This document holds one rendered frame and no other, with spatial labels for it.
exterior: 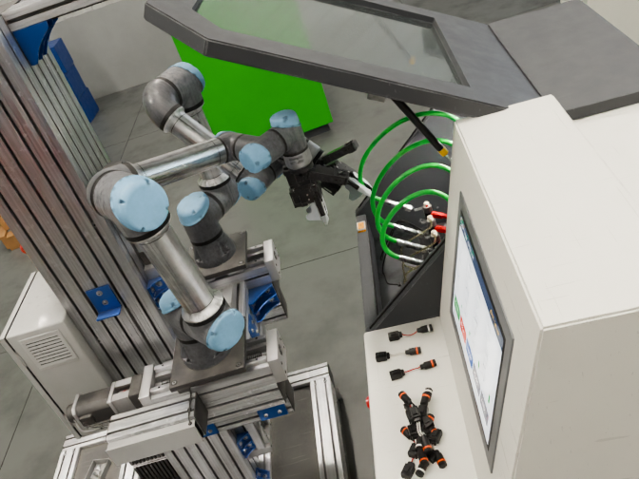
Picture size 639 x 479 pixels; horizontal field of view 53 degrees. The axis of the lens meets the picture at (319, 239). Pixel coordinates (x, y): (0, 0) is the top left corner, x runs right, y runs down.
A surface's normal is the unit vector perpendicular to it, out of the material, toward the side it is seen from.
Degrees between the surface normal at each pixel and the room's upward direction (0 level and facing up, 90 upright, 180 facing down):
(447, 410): 0
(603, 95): 0
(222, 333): 97
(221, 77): 90
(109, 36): 90
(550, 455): 90
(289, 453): 0
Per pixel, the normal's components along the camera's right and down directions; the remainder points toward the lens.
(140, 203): 0.65, 0.11
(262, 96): 0.22, 0.50
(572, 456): 0.00, 0.57
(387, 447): -0.29, -0.79
